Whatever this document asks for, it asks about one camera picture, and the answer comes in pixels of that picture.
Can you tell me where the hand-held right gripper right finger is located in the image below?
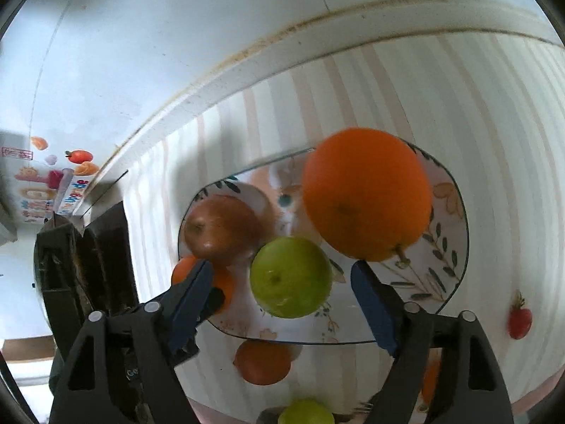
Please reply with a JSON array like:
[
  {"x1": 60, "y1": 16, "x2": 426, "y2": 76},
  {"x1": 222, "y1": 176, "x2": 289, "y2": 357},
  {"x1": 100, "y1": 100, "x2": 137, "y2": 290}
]
[{"x1": 350, "y1": 260, "x2": 515, "y2": 424}]

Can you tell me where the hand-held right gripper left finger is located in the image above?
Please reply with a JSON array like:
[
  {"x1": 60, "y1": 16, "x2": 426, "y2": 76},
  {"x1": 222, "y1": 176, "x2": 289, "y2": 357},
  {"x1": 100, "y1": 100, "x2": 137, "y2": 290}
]
[{"x1": 48, "y1": 259, "x2": 226, "y2": 424}]

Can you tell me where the floral print plate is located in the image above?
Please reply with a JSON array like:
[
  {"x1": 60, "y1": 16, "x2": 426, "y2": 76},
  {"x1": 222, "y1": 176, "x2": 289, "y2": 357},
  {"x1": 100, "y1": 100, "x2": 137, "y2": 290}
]
[{"x1": 177, "y1": 143, "x2": 469, "y2": 346}]

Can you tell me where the large orange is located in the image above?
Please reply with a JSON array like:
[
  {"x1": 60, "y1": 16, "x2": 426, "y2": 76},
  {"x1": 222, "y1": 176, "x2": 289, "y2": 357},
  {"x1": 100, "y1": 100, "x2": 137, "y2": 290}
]
[{"x1": 301, "y1": 127, "x2": 433, "y2": 262}]

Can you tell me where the small orange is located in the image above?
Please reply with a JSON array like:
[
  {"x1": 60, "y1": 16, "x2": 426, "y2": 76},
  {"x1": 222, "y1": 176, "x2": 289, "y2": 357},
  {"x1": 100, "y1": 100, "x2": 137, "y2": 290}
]
[
  {"x1": 419, "y1": 355, "x2": 442, "y2": 412},
  {"x1": 233, "y1": 340, "x2": 293, "y2": 386},
  {"x1": 171, "y1": 254, "x2": 234, "y2": 314}
]

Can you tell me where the red apple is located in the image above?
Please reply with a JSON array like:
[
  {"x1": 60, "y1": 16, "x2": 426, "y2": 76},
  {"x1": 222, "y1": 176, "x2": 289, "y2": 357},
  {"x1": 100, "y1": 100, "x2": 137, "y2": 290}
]
[{"x1": 183, "y1": 195, "x2": 266, "y2": 268}]

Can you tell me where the green apple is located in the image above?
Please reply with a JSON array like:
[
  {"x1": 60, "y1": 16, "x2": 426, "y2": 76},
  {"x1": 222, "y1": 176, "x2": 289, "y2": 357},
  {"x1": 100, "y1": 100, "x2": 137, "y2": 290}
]
[{"x1": 249, "y1": 236, "x2": 333, "y2": 319}]

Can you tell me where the small green fruit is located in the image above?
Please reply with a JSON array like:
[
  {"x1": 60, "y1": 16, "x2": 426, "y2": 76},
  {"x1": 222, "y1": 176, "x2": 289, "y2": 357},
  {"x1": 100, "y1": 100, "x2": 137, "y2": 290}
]
[{"x1": 277, "y1": 399, "x2": 336, "y2": 424}]

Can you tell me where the striped tablecloth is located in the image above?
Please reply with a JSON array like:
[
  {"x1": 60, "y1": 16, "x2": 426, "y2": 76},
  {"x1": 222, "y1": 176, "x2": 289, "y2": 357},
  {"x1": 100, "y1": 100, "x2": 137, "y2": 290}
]
[{"x1": 117, "y1": 31, "x2": 565, "y2": 424}]

